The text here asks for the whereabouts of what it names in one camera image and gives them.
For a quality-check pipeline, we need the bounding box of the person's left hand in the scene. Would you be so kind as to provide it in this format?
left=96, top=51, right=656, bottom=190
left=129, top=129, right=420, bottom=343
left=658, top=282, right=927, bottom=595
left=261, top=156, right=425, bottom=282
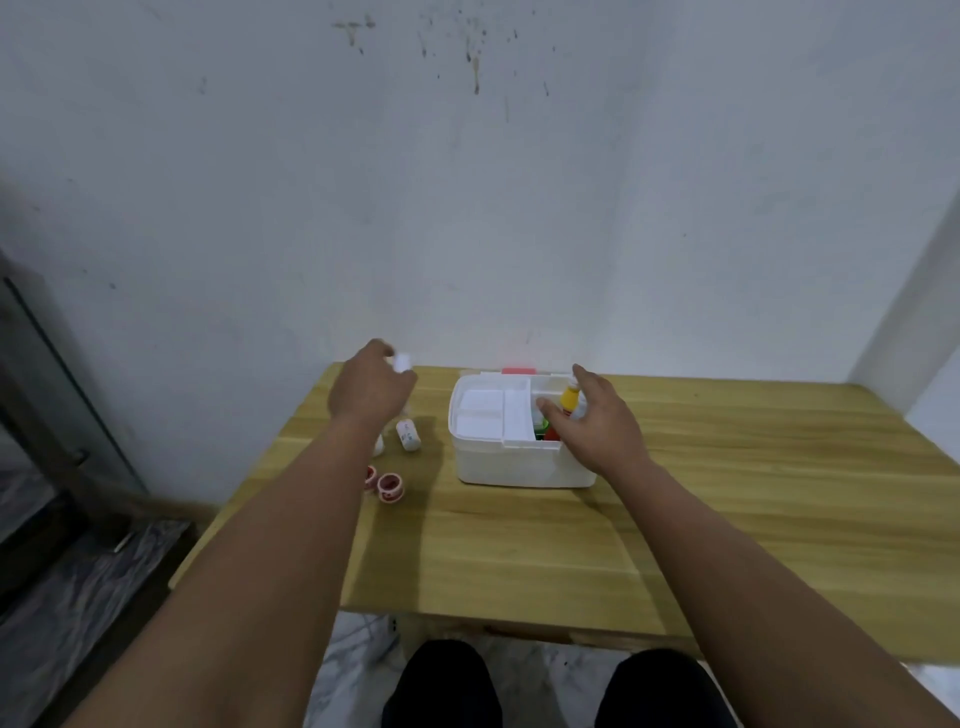
left=327, top=339, right=420, bottom=437

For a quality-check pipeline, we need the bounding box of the person's right hand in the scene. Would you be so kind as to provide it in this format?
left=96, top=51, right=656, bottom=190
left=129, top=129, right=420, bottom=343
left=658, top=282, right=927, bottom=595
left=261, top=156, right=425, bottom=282
left=536, top=364, right=656, bottom=486

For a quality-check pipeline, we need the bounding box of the person's right forearm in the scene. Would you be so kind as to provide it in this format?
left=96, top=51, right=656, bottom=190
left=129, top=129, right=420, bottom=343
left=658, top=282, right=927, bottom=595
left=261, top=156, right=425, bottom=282
left=602, top=459, right=960, bottom=728

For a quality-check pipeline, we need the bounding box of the person's left forearm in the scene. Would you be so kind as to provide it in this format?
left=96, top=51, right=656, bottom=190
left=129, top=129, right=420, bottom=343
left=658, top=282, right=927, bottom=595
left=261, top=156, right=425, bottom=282
left=66, top=416, right=393, bottom=728

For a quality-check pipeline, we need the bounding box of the white plastic storage box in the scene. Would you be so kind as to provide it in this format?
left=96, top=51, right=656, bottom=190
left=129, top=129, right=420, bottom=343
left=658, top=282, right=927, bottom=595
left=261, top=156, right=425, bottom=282
left=447, top=368, right=600, bottom=491

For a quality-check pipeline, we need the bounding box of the white inner tray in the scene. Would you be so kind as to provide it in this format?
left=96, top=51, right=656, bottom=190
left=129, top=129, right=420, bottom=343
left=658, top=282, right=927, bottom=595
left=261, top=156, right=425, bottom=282
left=453, top=374, right=535, bottom=445

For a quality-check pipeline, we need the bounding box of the person's left leg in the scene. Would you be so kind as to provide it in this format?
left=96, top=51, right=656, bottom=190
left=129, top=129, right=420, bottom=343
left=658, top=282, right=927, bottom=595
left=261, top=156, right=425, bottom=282
left=381, top=638, right=504, bottom=728

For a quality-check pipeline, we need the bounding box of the person's leg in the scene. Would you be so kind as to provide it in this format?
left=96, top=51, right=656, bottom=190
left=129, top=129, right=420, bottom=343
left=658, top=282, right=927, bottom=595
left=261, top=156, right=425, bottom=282
left=381, top=638, right=504, bottom=728
left=592, top=648, right=741, bottom=728

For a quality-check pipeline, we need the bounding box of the person's right leg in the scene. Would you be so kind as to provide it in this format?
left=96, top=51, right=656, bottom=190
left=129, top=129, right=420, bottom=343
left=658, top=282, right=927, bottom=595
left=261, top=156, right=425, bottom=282
left=592, top=648, right=741, bottom=728

